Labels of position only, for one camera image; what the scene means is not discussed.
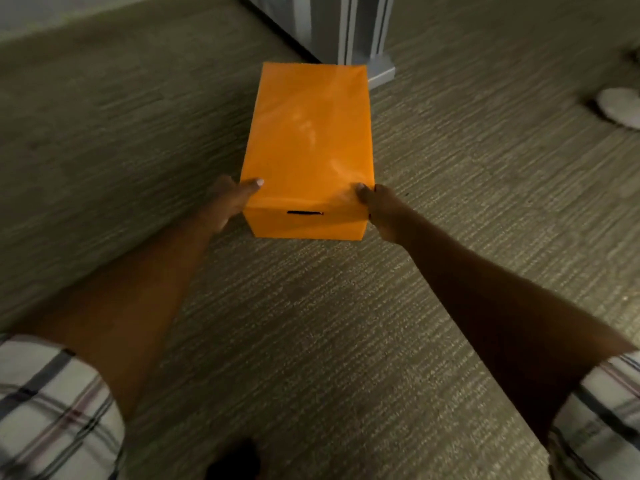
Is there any person's dark shoe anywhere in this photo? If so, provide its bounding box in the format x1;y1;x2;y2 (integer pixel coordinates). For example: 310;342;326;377
206;440;262;480

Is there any plaid shirt right sleeve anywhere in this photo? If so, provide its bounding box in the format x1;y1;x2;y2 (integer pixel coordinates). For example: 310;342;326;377
546;351;640;480

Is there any plaid shirt left sleeve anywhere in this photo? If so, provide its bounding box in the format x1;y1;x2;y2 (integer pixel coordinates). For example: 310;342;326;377
0;334;127;480

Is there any plaid shirt sleeve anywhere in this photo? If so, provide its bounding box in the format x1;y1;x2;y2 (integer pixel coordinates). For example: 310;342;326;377
0;334;127;480
546;351;640;480

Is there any white slipper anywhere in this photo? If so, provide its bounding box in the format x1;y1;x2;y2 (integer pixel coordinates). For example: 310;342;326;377
595;87;640;130

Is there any orange cardboard box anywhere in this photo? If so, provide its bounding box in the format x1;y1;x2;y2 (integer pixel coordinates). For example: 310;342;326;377
240;62;376;242

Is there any person's left forearm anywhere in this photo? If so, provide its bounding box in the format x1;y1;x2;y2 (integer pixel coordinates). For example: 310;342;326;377
10;213;221;420

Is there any white furniture base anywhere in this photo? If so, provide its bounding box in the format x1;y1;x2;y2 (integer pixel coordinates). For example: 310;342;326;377
240;0;397;90

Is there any person's right forearm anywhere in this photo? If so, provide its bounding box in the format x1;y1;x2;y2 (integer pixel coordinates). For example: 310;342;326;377
398;217;638;445

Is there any person's right hand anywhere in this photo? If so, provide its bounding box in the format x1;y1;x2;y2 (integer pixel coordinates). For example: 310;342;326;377
355;182;422;245

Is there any person's left hand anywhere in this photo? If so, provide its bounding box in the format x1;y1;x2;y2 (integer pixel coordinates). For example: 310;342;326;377
202;175;265;234

